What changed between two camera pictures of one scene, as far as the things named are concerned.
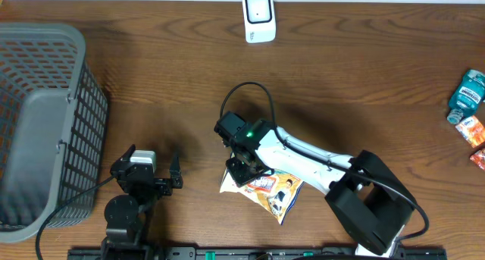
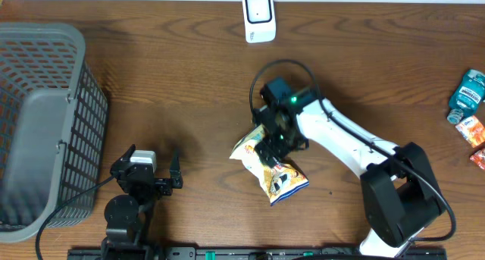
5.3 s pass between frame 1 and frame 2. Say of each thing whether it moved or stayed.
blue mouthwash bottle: stayed
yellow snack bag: moved
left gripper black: stayed
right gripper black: moved
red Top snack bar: stayed
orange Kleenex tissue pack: stayed
